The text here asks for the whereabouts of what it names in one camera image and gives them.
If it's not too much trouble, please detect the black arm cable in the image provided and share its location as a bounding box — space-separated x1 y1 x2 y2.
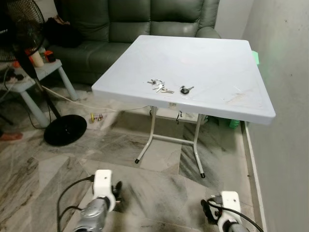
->
207 200 264 232
56 176 95 232

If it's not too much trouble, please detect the orange and black item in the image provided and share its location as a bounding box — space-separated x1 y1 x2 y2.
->
43 50 56 63

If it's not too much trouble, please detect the small white side table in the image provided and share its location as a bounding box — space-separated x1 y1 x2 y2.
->
0 59 78 116

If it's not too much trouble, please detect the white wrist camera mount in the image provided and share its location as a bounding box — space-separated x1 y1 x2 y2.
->
215 191 242 232
92 169 116 212

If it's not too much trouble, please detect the key with black head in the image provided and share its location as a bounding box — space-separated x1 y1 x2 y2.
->
180 85 195 95

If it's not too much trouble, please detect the black standing fan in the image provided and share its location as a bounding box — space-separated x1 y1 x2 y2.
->
0 0 88 147

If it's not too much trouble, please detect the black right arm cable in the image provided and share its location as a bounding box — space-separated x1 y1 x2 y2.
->
207 200 264 232

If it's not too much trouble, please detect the black bag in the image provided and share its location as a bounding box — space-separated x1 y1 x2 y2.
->
45 16 82 48

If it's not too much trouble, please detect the silver key bunch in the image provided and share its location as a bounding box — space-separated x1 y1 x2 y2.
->
147 78 175 94

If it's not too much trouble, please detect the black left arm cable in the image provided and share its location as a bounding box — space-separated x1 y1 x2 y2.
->
56 176 95 232

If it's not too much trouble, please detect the red slipper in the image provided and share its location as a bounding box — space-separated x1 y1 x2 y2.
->
0 132 24 142

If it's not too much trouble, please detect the white folding table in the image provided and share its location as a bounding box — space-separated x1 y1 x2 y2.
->
91 35 276 178

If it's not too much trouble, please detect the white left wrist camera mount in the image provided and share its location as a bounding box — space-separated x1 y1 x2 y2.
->
92 169 116 212

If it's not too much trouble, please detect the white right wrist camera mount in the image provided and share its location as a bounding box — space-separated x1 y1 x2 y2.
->
215 191 242 232

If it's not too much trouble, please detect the cream bottle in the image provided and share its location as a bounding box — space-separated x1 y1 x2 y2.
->
30 51 44 68

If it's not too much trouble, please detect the green plastic basket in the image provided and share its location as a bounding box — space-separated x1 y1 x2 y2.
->
251 50 261 68

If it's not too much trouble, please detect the green leather sofa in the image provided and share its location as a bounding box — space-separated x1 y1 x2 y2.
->
47 0 223 86

